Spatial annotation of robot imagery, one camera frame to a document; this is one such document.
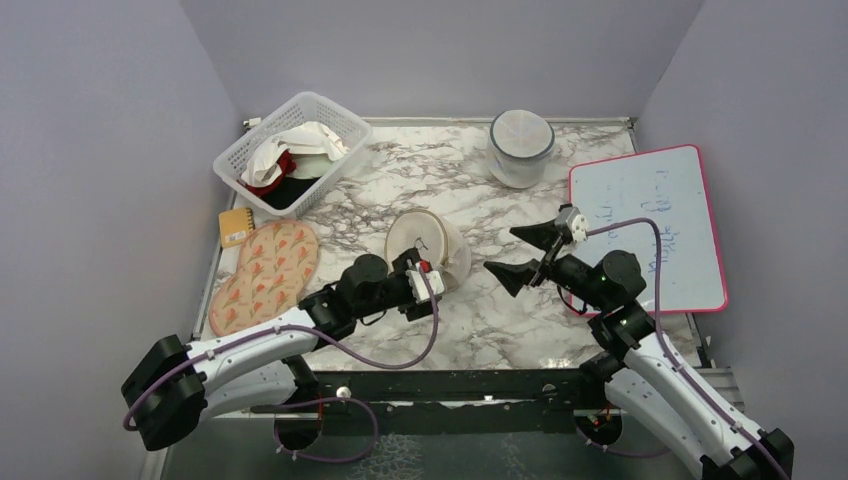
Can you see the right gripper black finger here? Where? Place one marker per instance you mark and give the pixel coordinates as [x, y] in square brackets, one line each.
[543, 236]
[513, 277]

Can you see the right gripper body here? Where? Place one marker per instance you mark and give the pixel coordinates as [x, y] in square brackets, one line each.
[549, 268]

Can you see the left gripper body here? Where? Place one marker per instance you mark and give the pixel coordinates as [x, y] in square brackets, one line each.
[401, 265]

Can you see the beige-rimmed mesh laundry bag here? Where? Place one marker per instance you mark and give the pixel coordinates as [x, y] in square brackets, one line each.
[438, 241]

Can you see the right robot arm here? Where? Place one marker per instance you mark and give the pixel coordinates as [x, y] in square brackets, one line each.
[641, 371]

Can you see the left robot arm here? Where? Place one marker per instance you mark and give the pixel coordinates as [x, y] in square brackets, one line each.
[178, 385]

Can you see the blue-rimmed mesh laundry bag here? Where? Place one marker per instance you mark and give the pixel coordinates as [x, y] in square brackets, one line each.
[520, 145]

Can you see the white plastic laundry basket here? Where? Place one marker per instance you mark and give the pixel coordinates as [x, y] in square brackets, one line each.
[354, 132]

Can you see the floral oven mitt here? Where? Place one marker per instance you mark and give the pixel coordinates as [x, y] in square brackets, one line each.
[273, 267]

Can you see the pink-framed whiteboard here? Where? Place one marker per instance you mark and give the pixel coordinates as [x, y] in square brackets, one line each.
[655, 205]

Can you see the black garment in basket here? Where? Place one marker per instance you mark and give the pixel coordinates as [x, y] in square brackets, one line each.
[287, 192]

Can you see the white cloth in basket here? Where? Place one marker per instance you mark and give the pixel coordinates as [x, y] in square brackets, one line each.
[315, 148]

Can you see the red garment in basket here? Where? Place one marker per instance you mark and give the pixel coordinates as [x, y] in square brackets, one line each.
[262, 180]

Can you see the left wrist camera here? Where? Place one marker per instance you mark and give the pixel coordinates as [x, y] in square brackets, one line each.
[426, 283]

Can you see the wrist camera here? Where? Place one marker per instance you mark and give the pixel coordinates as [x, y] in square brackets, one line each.
[571, 224]
[426, 283]

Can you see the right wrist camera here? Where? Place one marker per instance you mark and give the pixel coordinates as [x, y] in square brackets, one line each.
[571, 224]

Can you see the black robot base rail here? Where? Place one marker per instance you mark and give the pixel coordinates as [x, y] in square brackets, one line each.
[450, 402]

